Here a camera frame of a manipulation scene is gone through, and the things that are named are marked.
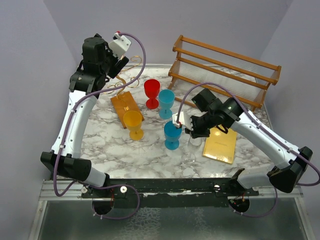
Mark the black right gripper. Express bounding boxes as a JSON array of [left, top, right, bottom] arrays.
[[184, 111, 216, 139]]

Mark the ribbed clear wine glass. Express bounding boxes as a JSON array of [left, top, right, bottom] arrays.
[[186, 137, 203, 164]]

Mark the blue plastic goblet front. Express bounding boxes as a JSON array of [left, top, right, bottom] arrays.
[[164, 121, 182, 151]]

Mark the blue plastic goblet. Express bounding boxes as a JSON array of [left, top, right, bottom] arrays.
[[164, 121, 182, 151], [158, 89, 175, 120]]

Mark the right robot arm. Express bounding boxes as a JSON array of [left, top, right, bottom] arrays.
[[175, 88, 313, 196]]

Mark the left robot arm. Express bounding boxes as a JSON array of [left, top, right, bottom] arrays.
[[40, 32, 131, 198]]

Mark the wine glass rack wooden base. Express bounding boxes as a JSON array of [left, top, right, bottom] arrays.
[[110, 91, 145, 129]]

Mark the blue plastic goblet near rack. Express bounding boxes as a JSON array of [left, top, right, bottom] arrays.
[[158, 89, 175, 120]]

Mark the wooden shelf rack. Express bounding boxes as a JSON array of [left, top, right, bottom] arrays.
[[168, 35, 282, 111]]

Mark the yellow book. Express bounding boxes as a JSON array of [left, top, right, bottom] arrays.
[[202, 127, 237, 165]]

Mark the red plastic goblet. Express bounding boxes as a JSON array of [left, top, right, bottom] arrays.
[[143, 79, 161, 110]]

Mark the yellow plastic goblet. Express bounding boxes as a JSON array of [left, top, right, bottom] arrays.
[[123, 110, 144, 141]]

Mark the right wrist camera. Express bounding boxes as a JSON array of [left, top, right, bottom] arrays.
[[172, 111, 193, 130]]

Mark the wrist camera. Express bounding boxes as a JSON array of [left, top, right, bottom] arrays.
[[172, 111, 193, 130], [108, 31, 132, 59]]

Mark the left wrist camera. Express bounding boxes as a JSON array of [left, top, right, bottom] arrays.
[[108, 31, 132, 59]]

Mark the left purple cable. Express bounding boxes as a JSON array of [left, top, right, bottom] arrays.
[[53, 32, 147, 220]]

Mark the purple cable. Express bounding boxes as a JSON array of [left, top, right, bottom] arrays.
[[53, 32, 147, 220], [176, 82, 320, 218]]

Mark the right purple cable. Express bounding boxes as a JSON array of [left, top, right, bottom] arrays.
[[176, 82, 320, 218]]

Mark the aluminium table frame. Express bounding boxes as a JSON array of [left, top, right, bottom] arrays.
[[27, 147, 316, 240]]

